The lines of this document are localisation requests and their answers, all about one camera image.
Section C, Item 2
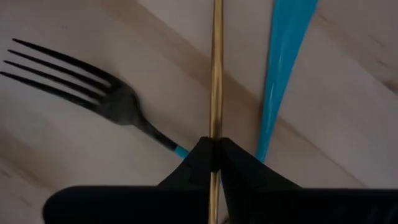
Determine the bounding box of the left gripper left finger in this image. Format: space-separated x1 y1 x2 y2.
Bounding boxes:
157 136 216 224

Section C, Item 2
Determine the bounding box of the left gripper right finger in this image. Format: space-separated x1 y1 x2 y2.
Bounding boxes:
219 138 302 224

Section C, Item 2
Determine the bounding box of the gold fork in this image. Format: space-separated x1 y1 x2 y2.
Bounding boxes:
207 0 225 224

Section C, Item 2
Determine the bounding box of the black fork teal handle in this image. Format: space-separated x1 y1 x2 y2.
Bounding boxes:
255 0 320 164
0 37 190 159

